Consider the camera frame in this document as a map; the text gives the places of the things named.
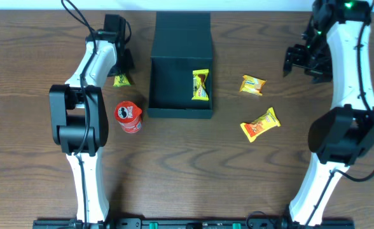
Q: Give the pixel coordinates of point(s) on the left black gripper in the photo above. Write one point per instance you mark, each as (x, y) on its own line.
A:
(121, 65)

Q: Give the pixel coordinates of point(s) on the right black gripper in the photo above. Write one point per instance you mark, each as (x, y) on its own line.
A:
(300, 56)

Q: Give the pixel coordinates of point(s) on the green yellow snack packet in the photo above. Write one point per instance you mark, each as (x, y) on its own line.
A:
(121, 80)

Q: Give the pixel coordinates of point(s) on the red Pringles can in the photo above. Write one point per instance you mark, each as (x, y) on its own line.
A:
(128, 115)

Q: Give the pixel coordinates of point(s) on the black gift box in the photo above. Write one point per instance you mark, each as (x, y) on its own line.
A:
(182, 44)

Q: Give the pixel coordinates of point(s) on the yellow biscuit packet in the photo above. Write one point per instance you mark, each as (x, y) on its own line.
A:
(252, 85)

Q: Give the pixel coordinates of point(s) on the yellow brown chocolate packet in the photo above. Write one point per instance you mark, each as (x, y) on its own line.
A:
(199, 79)

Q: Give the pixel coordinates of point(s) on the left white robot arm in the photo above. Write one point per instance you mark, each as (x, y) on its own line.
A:
(80, 125)

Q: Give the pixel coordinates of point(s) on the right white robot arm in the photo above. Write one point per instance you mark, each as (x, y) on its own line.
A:
(336, 50)

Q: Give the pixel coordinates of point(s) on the orange yellow snack packet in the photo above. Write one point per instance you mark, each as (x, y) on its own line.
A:
(260, 125)

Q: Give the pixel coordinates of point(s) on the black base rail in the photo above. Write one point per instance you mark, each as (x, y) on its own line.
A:
(136, 223)

